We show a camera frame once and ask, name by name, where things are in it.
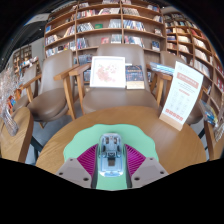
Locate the teal book stack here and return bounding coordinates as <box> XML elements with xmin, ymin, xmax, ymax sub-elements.
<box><xmin>149</xmin><ymin>61</ymin><xmax>176</xmax><ymax>77</ymax></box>

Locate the small distant bookshelf unit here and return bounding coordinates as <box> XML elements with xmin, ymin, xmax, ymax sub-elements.
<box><xmin>12</xmin><ymin>44</ymin><xmax>34</xmax><ymax>76</ymax></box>

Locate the stack of blue books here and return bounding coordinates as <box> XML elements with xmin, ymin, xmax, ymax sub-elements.
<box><xmin>199</xmin><ymin>99</ymin><xmax>219</xmax><ymax>127</ymax></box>

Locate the green cloud-shaped mouse pad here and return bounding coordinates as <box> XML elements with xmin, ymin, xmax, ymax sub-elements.
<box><xmin>63</xmin><ymin>123</ymin><xmax>160</xmax><ymax>191</ymax></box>

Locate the dark blue book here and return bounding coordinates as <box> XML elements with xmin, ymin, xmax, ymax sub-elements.
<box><xmin>125</xmin><ymin>64</ymin><xmax>146</xmax><ymax>90</ymax></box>

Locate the white hanging ceiling sign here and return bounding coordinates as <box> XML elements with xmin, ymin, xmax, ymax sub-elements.
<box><xmin>24</xmin><ymin>13</ymin><xmax>51</xmax><ymax>25</ymax></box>

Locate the white sign on wooden base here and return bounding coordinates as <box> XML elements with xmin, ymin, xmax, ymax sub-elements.
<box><xmin>158</xmin><ymin>60</ymin><xmax>205</xmax><ymax>132</ymax></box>

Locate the round wooden side table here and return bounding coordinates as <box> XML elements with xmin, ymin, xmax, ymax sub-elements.
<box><xmin>203</xmin><ymin>118</ymin><xmax>224</xmax><ymax>161</ymax></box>
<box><xmin>0</xmin><ymin>106</ymin><xmax>35</xmax><ymax>164</ymax></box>

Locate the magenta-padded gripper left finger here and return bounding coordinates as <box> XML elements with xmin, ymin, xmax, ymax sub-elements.
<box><xmin>55</xmin><ymin>143</ymin><xmax>100</xmax><ymax>190</ymax></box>

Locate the brown padded wooden armchair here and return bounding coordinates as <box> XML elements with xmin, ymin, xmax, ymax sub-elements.
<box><xmin>68</xmin><ymin>43</ymin><xmax>164</xmax><ymax>116</ymax></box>
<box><xmin>151</xmin><ymin>49</ymin><xmax>209</xmax><ymax>127</ymax></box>
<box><xmin>13</xmin><ymin>63</ymin><xmax>43</xmax><ymax>113</ymax></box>
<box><xmin>26</xmin><ymin>49</ymin><xmax>79</xmax><ymax>129</ymax></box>

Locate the curved wooden bookshelf unit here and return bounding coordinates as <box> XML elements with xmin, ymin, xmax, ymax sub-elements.
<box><xmin>163</xmin><ymin>11</ymin><xmax>224</xmax><ymax>98</ymax></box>

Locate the wide wooden bookshelf unit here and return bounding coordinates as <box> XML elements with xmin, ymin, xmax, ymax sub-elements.
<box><xmin>43</xmin><ymin>0</ymin><xmax>167</xmax><ymax>66</ymax></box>

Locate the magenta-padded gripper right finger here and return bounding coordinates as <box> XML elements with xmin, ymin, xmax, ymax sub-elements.
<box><xmin>123</xmin><ymin>143</ymin><xmax>169</xmax><ymax>190</ymax></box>

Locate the transparent computer mouse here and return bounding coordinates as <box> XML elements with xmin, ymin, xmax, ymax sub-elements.
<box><xmin>97</xmin><ymin>133</ymin><xmax>127</xmax><ymax>178</ymax></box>

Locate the white framed floral picture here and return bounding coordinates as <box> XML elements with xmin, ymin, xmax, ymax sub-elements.
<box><xmin>89</xmin><ymin>55</ymin><xmax>127</xmax><ymax>89</ymax></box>

